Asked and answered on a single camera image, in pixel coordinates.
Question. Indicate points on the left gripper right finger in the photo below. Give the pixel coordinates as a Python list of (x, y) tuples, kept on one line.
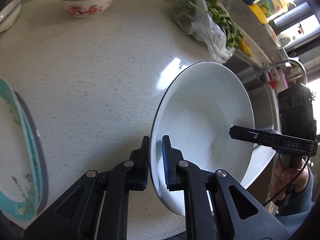
[(216, 205)]

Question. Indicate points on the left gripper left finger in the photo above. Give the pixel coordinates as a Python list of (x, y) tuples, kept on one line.
[(96, 205)]

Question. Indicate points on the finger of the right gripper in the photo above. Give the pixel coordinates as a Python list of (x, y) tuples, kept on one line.
[(253, 135)]

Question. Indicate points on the white deep plate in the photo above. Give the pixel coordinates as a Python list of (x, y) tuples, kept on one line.
[(197, 111)]

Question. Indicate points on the right hand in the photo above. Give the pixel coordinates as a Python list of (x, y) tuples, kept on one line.
[(281, 177)]

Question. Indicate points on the stainless steel sink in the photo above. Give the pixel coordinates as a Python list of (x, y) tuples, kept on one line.
[(260, 94)]

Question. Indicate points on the grey plate under stack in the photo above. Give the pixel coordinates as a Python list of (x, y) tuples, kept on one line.
[(38, 157)]

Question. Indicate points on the teal rimmed floral plate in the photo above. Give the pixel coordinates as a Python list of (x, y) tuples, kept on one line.
[(19, 193)]

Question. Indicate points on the chrome faucet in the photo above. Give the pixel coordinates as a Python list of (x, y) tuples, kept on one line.
[(293, 70)]

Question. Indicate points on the yellow sponge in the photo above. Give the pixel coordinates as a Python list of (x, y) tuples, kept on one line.
[(244, 47)]

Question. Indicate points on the bag of green vegetables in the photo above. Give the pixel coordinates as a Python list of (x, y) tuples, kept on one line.
[(209, 23)]

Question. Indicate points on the yellow cooking oil bottle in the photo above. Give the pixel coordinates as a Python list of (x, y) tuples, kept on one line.
[(268, 10)]

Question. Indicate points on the white plate at edge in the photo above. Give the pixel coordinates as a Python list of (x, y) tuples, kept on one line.
[(10, 14)]

